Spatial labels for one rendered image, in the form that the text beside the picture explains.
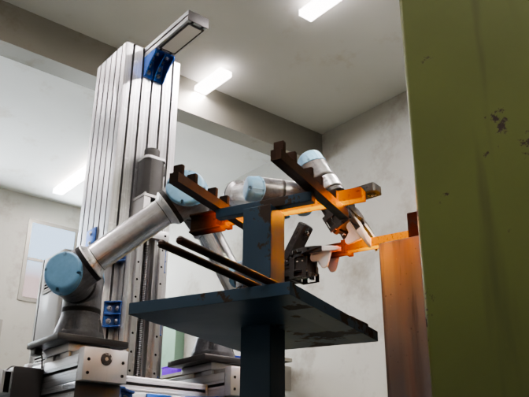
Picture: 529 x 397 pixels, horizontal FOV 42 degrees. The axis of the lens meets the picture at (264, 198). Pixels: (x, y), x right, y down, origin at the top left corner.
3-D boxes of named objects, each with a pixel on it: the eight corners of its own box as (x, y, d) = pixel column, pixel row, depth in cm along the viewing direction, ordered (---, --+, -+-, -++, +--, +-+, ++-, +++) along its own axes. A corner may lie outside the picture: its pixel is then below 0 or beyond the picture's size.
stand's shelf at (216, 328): (127, 314, 116) (129, 302, 117) (244, 353, 148) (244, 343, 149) (290, 294, 103) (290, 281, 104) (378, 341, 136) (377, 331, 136)
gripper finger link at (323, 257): (344, 266, 179) (314, 272, 185) (343, 245, 181) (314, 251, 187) (337, 263, 177) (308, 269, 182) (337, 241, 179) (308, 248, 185)
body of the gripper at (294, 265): (322, 282, 187) (285, 288, 193) (322, 251, 190) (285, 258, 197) (307, 275, 181) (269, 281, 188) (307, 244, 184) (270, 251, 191)
